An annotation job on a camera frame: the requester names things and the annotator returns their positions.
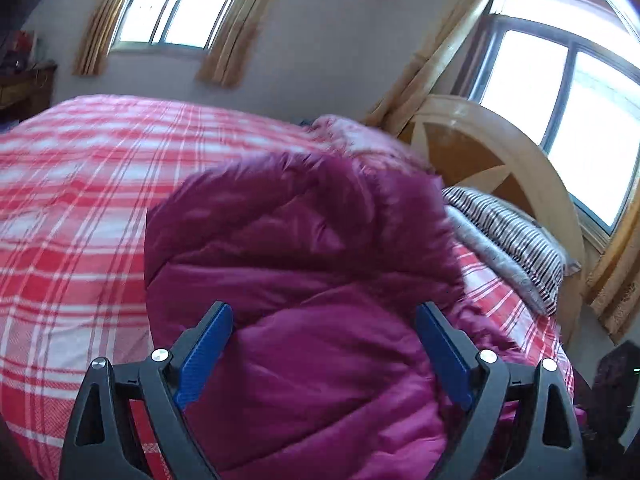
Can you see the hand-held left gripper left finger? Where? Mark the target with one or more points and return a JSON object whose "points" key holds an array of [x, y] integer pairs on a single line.
{"points": [[207, 355]]}

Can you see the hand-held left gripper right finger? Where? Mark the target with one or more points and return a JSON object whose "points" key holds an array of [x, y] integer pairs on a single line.
{"points": [[442, 355]]}

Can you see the magenta puffer jacket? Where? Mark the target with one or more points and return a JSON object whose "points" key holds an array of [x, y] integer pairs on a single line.
{"points": [[310, 270]]}

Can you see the grey floral pillow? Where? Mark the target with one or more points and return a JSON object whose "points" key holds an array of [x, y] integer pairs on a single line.
{"points": [[492, 255]]}

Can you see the striped pillow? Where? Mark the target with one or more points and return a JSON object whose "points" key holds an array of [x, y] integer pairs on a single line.
{"points": [[520, 240]]}

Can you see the dark blurred object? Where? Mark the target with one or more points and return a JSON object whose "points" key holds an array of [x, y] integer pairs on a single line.
{"points": [[612, 395]]}

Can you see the yellow patterned curtain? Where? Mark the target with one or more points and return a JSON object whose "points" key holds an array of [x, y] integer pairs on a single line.
{"points": [[435, 55], [240, 25], [617, 285], [105, 25]]}

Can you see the bed with red plaid sheet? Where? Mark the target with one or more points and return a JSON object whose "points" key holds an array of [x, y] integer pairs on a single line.
{"points": [[75, 200]]}

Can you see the wooden bed headboard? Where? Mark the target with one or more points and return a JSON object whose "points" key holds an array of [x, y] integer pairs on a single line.
{"points": [[480, 130]]}

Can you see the pink floral quilt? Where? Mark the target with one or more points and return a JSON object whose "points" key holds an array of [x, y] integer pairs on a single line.
{"points": [[360, 137]]}

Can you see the large window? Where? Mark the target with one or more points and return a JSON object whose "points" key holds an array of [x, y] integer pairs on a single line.
{"points": [[560, 95]]}

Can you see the wooden desk with drawers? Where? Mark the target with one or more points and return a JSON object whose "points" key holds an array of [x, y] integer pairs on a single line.
{"points": [[27, 90]]}

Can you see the small sliding window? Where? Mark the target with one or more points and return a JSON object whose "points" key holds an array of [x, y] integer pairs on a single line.
{"points": [[180, 2]]}

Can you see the red gift box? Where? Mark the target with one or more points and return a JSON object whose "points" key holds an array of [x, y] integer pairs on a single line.
{"points": [[24, 45]]}

